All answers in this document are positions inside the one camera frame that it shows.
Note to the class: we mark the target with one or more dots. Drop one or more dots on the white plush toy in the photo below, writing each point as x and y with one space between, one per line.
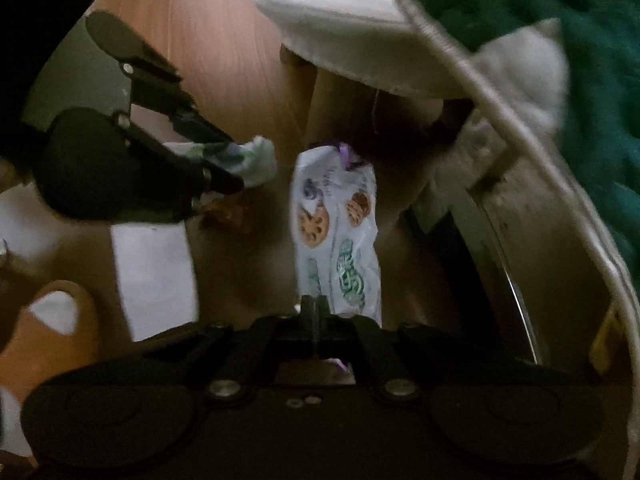
325 10

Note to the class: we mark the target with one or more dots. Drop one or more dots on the grey white cloth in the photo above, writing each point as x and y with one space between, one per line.
525 70

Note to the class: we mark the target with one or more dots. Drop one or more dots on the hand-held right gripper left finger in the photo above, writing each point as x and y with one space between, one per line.
310 325

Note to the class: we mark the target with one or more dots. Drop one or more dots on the brown crumpled paper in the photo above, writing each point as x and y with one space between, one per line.
227 212

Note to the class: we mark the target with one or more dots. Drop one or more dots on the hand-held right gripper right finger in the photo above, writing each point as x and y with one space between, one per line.
324 325

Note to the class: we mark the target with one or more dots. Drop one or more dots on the white green wrapper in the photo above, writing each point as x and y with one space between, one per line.
260 162

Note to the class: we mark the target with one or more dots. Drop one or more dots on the white paper sheet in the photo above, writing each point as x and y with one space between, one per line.
155 280

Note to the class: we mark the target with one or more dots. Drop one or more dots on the green knitted blanket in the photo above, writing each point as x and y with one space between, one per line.
550 0

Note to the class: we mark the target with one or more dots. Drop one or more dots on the white cookie print snack packet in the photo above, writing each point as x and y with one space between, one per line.
340 240

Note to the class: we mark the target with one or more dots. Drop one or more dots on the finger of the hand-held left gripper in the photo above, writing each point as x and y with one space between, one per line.
200 125
220 182

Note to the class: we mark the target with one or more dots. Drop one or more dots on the orange slipper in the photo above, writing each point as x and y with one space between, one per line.
60 360

